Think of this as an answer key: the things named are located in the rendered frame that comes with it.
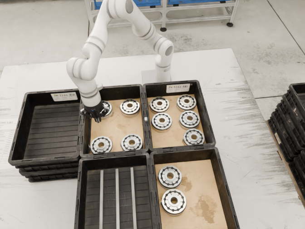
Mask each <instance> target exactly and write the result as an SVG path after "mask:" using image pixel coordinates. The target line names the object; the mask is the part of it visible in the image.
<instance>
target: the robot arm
mask: <svg viewBox="0 0 305 229"><path fill-rule="evenodd" d="M112 19H127V20H129V21H130V22H131V23H132V31H133V33H134V34H135V35H136V36H137V37H138V38H139V39H141V40H142V41H144V42H147V43H148V44H149V45H150V47H151V48H152V49H153V50H154V51H155V52H156V53H158V54H159V55H157V56H156V58H155V83H157V82H170V72H171V60H172V55H173V48H174V46H173V43H172V42H171V41H170V40H168V39H167V38H165V37H164V36H162V35H160V34H159V33H157V32H156V28H155V26H154V25H153V24H152V22H151V21H150V20H149V19H148V18H146V17H145V15H144V14H143V13H142V12H141V11H140V10H139V8H138V7H137V6H136V4H135V3H134V1H133V0H103V2H102V5H101V7H100V10H99V13H98V16H97V19H96V22H95V24H94V27H93V29H92V31H91V33H90V35H89V37H88V38H87V40H86V42H85V44H84V45H83V47H82V53H83V55H84V56H86V57H87V58H88V59H89V60H85V59H81V58H77V57H73V58H70V59H69V60H68V62H67V65H66V70H67V73H68V75H69V77H70V79H71V80H72V81H73V82H74V84H75V85H76V86H77V87H78V89H79V92H80V96H81V100H82V102H83V105H84V108H81V111H80V113H81V114H82V115H84V116H86V117H88V118H90V119H91V118H94V120H95V122H97V123H100V122H101V117H102V118H103V117H104V116H105V115H106V114H107V113H108V112H109V106H107V107H106V106H104V104H103V103H102V100H101V96H100V93H99V90H101V89H102V88H103V84H102V83H96V81H95V79H94V78H95V77H96V75H97V71H98V64H99V60H100V56H101V54H102V53H103V51H104V49H105V47H106V45H107V42H108V31H107V26H108V24H109V23H110V21H111V20H112ZM88 114H89V115H88Z"/></svg>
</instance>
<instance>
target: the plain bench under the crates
mask: <svg viewBox="0 0 305 229"><path fill-rule="evenodd" d="M157 55H159V54H150V55H134V56H123V57H111V58H100V60H99V64H98V71H97V75H96V77H95V78H94V79H95V81H96V83H102V84H103V86H114V85H132V84H141V85H143V81H142V74H141V71H145V70H155V58H156V56H157ZM67 62H68V61H61V62H49V63H37V64H26V65H10V66H4V67H3V70H2V73H1V76H0V119H16V118H19V114H20V110H21V106H22V102H23V98H24V95H25V93H27V92H33V91H46V90H64V89H76V88H78V87H77V86H76V85H75V84H74V82H73V81H72V80H71V79H70V77H69V75H68V73H67V70H66V65H67ZM170 74H171V79H172V81H182V80H198V81H199V82H200V86H201V90H202V93H203V97H204V100H205V104H206V107H207V111H208V115H209V118H210V122H211V125H212V129H213V133H214V136H215V140H216V145H215V147H217V148H218V151H219V154H220V158H221V162H222V165H223V169H224V172H225V175H226V179H227V183H228V186H229V190H230V193H231V197H232V201H233V204H234V208H235V211H236V215H237V219H238V222H239V226H240V229H305V208H304V206H303V203H302V201H301V199H300V197H299V195H298V192H297V190H296V188H295V186H294V183H293V181H292V179H291V177H290V175H289V172H288V170H287V168H286V166H285V164H284V161H283V159H282V157H281V155H280V153H279V151H278V148H277V146H276V144H275V142H274V140H273V138H272V135H271V133H270V131H269V129H268V126H267V124H266V122H265V120H264V118H263V115H262V113H261V111H260V109H259V107H258V104H257V102H256V100H255V98H254V95H253V93H252V91H251V89H250V87H249V85H248V83H247V80H246V78H245V76H244V74H243V72H242V69H241V67H240V65H239V63H238V61H237V58H236V56H235V54H234V52H233V50H232V48H224V49H212V50H196V51H185V52H173V55H172V60H171V72H170ZM77 181H78V178H76V179H62V180H52V181H42V182H33V183H30V182H29V181H28V179H27V178H25V176H22V175H21V174H20V173H19V169H16V168H8V169H0V229H74V218H75V206H76V194H77Z"/></svg>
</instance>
